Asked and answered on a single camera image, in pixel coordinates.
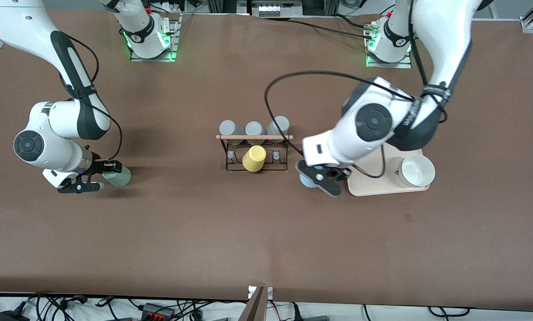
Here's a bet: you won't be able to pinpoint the light blue cup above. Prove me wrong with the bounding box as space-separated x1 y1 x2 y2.
299 172 325 190

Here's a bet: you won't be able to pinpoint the pale green cup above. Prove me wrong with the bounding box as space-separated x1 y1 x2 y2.
102 166 131 188

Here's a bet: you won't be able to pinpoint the beige tray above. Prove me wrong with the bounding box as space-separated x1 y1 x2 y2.
347 147 431 197

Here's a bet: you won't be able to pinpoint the pale grey cup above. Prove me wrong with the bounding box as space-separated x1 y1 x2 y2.
245 121 265 146
266 115 291 143
219 119 246 146

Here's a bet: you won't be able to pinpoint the yellow cup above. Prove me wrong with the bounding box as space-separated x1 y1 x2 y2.
242 145 267 173

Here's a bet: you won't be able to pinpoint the white cup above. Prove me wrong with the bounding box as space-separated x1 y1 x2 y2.
398 154 436 188

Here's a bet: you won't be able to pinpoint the black plug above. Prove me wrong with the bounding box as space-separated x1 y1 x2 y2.
291 303 330 321

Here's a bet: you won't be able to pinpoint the black power adapter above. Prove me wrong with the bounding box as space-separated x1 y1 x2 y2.
0 306 29 321

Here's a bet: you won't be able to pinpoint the black power strip red switches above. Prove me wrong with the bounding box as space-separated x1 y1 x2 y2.
140 302 177 321

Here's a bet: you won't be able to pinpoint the brown angled profile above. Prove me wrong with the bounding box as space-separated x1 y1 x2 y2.
238 285 268 321

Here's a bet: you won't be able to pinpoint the white power strip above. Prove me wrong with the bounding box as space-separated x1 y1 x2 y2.
257 1 286 18

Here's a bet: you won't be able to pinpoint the black wire cup rack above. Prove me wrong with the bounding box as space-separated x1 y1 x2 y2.
216 134 294 173

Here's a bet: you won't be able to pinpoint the thin black camera cable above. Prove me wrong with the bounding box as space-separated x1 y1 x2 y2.
350 144 386 179

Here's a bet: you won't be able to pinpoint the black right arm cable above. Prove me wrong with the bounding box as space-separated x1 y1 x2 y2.
58 30 124 163

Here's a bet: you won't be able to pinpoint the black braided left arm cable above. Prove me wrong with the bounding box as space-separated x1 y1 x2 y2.
264 70 424 156

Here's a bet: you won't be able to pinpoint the black cable across table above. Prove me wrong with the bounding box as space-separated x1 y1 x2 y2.
249 13 375 41

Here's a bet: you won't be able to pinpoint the black floor cable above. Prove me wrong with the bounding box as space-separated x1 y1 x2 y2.
427 306 472 318

